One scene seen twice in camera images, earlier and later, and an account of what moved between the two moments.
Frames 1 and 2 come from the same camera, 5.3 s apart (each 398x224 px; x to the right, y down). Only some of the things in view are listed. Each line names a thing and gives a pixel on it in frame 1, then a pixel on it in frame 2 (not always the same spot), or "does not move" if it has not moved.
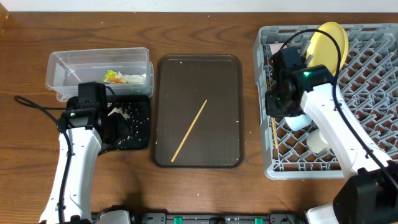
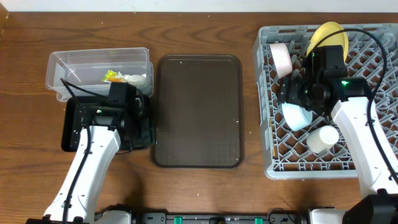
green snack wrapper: x=111 y=76 does not move
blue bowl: x=298 y=122 does not move
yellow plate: x=323 y=49 does not move
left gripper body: x=119 y=129 → x=142 y=134
